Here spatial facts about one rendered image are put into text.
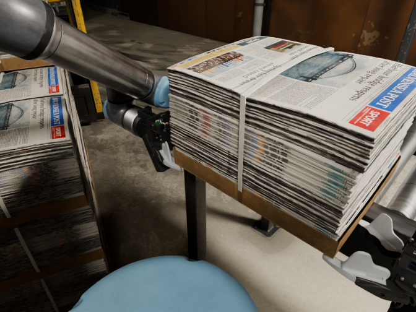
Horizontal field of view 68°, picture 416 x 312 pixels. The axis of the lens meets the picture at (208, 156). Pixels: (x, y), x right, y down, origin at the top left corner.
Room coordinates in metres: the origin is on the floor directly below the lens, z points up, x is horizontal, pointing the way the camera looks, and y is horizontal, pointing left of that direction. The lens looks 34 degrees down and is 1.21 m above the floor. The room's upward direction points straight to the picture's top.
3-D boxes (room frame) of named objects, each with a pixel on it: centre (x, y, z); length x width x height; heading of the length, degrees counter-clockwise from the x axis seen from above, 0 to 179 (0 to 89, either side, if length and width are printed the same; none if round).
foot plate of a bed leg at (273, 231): (1.11, -0.30, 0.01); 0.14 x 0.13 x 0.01; 137
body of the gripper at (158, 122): (0.69, 0.13, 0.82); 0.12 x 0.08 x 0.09; 47
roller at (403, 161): (0.61, -0.46, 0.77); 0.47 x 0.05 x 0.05; 137
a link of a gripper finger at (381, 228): (0.36, -0.29, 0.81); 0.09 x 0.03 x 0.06; 20
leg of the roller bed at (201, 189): (0.74, 0.04, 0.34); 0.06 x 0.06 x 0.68; 47
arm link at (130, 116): (0.74, 0.18, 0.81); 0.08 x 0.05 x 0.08; 137
